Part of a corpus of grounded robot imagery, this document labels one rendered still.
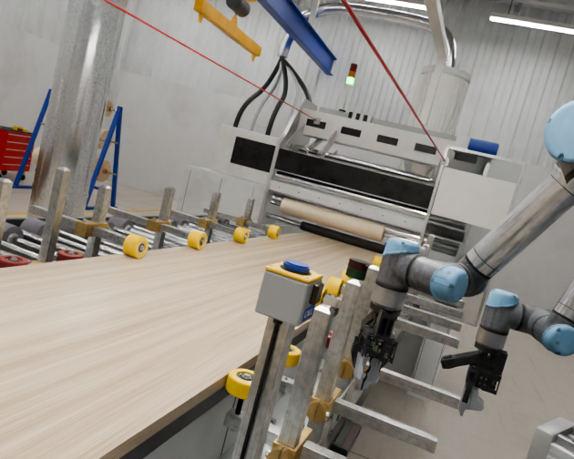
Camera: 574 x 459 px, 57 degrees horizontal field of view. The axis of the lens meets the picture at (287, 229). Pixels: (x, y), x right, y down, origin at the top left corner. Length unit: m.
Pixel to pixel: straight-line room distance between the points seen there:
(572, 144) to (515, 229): 0.26
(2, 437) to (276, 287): 0.44
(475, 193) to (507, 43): 7.02
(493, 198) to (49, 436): 3.26
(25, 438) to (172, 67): 11.29
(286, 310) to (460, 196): 3.07
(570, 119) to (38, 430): 0.99
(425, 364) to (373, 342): 2.74
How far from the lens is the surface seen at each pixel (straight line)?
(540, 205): 1.20
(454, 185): 3.76
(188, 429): 1.18
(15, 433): 0.90
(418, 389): 1.60
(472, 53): 10.52
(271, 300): 0.76
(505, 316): 1.52
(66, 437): 0.90
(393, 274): 1.19
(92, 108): 5.13
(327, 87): 10.64
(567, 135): 1.04
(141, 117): 12.11
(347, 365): 1.55
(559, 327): 1.42
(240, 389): 1.15
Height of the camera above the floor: 1.37
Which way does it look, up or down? 7 degrees down
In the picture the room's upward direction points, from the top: 14 degrees clockwise
